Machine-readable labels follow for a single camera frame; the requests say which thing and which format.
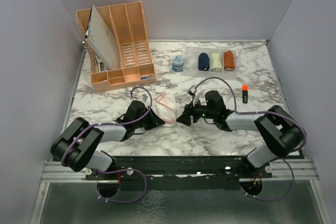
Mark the orange capped marker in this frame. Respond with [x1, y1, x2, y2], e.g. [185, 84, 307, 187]
[242, 85, 248, 104]

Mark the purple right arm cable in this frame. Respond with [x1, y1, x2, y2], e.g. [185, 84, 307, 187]
[188, 77, 307, 201]

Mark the rolled orange cloth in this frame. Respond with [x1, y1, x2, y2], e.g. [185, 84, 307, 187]
[224, 50, 235, 71]

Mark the white perforated board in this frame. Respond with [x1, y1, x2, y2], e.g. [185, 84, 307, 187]
[85, 5, 120, 70]

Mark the small blue white jar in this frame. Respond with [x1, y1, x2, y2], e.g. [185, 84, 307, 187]
[172, 55, 184, 72]

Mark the rolled cream cloth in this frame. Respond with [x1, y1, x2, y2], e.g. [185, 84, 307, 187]
[210, 53, 223, 72]

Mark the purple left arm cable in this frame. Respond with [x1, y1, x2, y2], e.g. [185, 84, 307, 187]
[60, 85, 148, 204]

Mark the orange desk file organizer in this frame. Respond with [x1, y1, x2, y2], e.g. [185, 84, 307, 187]
[76, 2, 156, 92]

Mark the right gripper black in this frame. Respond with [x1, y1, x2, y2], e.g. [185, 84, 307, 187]
[176, 98, 216, 126]

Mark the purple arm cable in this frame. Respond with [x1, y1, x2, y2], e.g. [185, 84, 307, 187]
[188, 77, 307, 201]
[60, 85, 148, 204]

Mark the white pink underwear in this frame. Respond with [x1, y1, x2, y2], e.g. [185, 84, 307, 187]
[153, 93, 177, 127]

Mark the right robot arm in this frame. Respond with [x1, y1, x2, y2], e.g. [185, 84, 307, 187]
[176, 91, 306, 177]

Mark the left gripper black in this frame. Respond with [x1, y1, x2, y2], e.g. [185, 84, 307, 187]
[134, 106, 165, 131]

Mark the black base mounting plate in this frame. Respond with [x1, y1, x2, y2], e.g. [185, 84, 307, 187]
[86, 156, 272, 191]

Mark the aluminium rail frame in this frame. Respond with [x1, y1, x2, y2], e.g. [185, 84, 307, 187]
[30, 155, 330, 223]

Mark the clear plastic tray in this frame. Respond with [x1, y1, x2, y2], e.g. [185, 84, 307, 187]
[183, 46, 238, 80]

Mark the navy blue underwear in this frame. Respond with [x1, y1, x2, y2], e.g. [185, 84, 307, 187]
[198, 52, 210, 71]

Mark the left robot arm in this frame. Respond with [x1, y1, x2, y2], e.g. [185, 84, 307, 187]
[50, 101, 165, 179]

